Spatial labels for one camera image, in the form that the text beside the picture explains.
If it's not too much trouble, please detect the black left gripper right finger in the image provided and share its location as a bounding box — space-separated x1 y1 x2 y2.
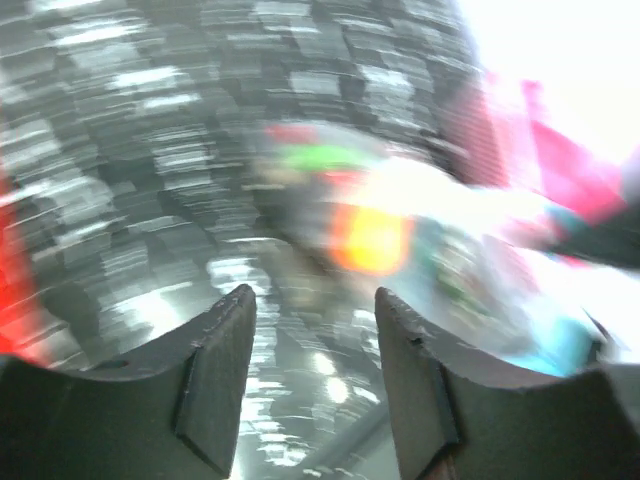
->
375 288 639 480

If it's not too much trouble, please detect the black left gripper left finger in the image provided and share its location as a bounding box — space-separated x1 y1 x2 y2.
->
1 285 256 479

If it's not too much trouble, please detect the clear zip top bag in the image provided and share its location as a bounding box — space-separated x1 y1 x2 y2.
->
251 122 606 377

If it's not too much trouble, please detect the orange fake fruit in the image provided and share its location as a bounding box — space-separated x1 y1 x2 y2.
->
329 204 414 276

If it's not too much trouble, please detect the green fake vegetable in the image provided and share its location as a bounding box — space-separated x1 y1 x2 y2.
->
276 145 369 172

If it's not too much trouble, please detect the red plastic bin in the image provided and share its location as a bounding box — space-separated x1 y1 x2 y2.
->
1 174 47 364

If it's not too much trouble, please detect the pink cloth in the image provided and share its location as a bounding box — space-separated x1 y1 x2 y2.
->
479 74 631 226

